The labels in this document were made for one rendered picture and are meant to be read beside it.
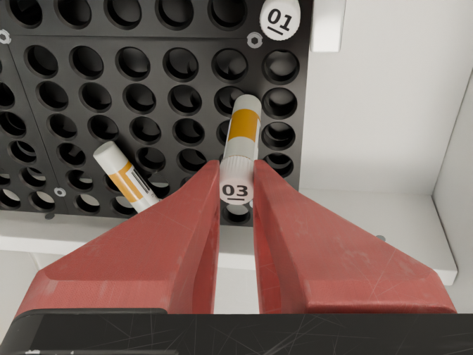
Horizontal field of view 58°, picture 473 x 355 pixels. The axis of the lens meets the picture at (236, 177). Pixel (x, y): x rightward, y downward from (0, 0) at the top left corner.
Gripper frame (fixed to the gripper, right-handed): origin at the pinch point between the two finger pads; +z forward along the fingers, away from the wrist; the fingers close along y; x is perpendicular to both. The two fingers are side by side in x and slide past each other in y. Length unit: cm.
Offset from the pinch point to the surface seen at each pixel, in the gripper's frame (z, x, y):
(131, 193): 4.6, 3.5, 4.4
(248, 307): 19.8, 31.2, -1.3
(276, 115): 4.9, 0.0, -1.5
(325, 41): 9.6, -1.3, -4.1
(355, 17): 10.6, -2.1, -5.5
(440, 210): 8.6, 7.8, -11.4
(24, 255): 17.6, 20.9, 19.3
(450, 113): 10.0, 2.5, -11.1
